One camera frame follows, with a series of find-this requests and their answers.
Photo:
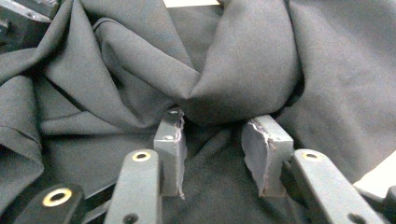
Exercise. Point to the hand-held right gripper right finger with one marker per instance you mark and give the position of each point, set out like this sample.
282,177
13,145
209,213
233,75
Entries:
267,155

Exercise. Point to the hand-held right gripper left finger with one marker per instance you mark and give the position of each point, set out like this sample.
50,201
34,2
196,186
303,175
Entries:
169,155

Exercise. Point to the black pants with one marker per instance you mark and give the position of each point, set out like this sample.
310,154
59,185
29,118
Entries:
93,77

